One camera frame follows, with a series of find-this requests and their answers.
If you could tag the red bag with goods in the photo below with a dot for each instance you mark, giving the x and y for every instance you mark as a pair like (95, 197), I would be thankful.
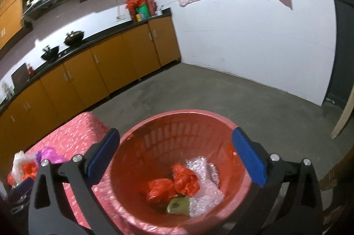
(138, 0)

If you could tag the purple plastic bag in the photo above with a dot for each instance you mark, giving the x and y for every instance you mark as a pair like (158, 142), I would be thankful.
(51, 154)

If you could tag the dark door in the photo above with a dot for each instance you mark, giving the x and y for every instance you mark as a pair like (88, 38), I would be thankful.
(341, 58)

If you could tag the green box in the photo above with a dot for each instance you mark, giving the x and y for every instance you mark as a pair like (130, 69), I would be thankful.
(142, 12)

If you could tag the clear bubble wrap sheet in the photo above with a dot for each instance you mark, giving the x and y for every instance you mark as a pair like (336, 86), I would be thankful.
(206, 196)

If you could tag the dark cutting board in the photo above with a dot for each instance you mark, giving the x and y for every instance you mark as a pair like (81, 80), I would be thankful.
(20, 74)

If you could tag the red floral tablecloth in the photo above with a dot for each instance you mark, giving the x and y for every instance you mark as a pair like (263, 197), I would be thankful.
(74, 130)

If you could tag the red bottle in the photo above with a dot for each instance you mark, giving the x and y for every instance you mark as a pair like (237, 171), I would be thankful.
(31, 71)

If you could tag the wooden base cabinet row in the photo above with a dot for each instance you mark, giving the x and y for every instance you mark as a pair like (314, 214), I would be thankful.
(110, 69)

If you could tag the white plastic bag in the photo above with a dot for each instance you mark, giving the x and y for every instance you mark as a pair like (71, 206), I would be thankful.
(19, 163)

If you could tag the brown wooden furniture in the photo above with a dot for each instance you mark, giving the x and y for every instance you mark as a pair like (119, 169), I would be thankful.
(337, 177)

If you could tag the light green plastic bag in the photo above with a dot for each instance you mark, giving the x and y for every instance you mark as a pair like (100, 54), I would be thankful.
(178, 206)

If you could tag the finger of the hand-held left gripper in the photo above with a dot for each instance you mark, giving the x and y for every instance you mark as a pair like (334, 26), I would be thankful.
(25, 184)

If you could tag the red plastic slotted basket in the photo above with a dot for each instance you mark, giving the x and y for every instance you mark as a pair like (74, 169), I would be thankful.
(166, 141)

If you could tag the red plastic bag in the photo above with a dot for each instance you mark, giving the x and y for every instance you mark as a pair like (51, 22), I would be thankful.
(185, 178)
(159, 190)
(27, 171)

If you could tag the glass jar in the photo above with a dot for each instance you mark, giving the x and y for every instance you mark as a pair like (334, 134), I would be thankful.
(6, 90)

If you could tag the black wok with lid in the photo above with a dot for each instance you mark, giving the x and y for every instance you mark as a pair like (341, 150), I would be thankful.
(74, 37)

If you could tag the white wall socket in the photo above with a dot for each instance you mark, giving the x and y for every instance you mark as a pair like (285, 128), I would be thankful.
(120, 17)

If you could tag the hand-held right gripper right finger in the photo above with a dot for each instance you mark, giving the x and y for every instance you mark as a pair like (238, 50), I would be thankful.
(250, 157)

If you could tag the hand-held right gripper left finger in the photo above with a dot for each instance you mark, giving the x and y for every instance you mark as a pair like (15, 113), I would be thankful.
(102, 157)

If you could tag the black kitchen countertop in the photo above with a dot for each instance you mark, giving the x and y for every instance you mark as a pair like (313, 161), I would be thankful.
(105, 36)

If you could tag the light wooden plank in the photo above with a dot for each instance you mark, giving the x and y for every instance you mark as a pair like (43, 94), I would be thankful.
(343, 120)

